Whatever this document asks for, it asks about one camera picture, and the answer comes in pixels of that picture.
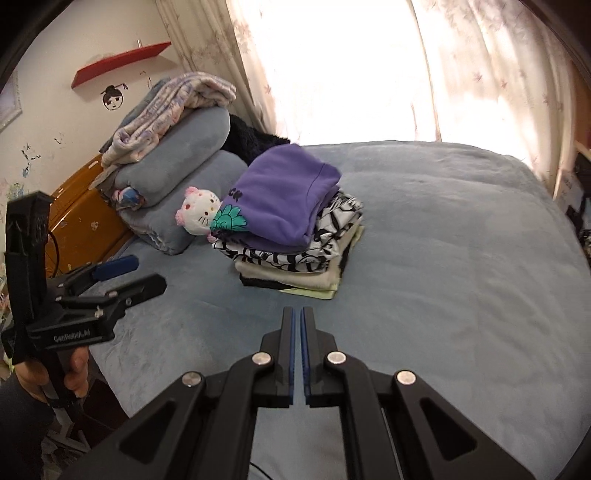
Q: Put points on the black folded garment bottom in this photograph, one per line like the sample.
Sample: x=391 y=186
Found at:
x=262 y=283

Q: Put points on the white cardboard box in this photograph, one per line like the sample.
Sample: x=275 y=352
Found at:
x=568 y=192

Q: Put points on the pink white folded blanket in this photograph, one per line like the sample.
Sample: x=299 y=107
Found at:
x=193 y=90

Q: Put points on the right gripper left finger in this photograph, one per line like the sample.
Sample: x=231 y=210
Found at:
x=200 y=427

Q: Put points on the purple zip hoodie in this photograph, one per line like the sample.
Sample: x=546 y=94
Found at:
x=278 y=196

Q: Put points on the orange wooden headboard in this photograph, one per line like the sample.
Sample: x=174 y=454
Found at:
x=84 y=227

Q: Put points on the blue-grey bed blanket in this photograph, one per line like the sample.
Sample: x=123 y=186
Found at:
x=467 y=273

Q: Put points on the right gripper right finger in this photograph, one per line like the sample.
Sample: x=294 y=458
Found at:
x=396 y=426

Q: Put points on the black white patterned folded garment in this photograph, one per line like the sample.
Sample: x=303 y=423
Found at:
x=324 y=243

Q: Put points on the black fuzzy garment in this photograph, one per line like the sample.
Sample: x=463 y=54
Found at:
x=248 y=143

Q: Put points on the floral sheer curtain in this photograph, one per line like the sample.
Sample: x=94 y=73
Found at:
x=484 y=73

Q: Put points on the white pink cat plush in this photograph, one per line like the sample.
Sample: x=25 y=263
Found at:
x=197 y=211

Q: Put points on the red wall shelf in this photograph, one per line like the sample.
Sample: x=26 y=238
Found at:
x=113 y=62

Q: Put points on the cartoon face wall sticker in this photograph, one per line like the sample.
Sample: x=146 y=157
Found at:
x=112 y=96

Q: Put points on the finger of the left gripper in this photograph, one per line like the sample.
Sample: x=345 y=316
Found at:
x=115 y=268
x=136 y=292

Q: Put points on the cream folded garment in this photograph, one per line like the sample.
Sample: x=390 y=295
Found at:
x=311 y=281

